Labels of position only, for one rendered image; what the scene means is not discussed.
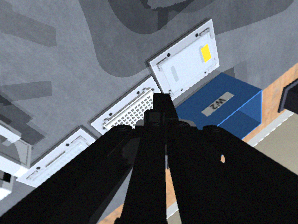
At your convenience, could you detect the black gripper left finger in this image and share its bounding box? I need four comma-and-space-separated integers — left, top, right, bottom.
0, 93, 168, 224

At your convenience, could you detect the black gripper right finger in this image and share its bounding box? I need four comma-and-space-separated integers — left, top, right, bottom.
161, 93, 298, 224

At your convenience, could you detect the blue box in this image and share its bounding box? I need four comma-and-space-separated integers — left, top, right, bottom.
175, 73, 262, 140

